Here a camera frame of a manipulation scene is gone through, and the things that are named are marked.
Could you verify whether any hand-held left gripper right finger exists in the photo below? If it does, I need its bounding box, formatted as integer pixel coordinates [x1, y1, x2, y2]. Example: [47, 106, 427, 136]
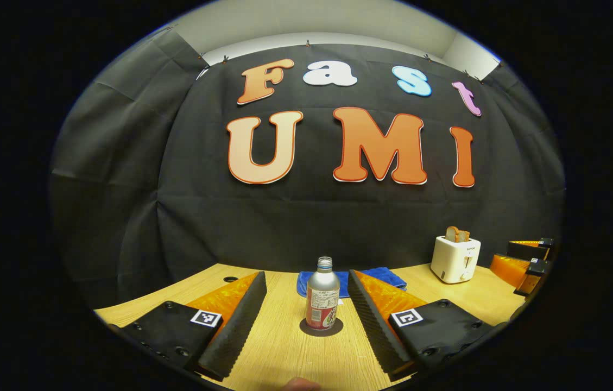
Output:
[347, 270, 508, 381]

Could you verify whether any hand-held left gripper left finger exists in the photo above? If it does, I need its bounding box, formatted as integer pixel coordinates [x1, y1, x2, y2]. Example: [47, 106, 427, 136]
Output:
[108, 271, 268, 381]

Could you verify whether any dark round coaster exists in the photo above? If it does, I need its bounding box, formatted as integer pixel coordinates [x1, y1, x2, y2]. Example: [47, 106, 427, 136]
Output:
[299, 317, 344, 337]

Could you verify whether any silver water bottle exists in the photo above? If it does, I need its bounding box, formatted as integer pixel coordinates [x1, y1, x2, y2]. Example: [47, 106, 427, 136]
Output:
[306, 257, 341, 330]

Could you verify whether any blue towel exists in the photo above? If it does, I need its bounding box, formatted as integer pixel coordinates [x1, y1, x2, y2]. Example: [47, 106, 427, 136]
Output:
[296, 267, 408, 298]

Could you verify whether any white toaster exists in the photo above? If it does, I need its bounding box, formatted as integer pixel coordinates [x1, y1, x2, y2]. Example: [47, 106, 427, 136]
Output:
[430, 235, 482, 285]

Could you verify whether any black backdrop cloth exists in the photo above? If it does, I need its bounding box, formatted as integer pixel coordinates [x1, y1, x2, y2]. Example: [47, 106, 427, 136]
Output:
[48, 27, 566, 310]

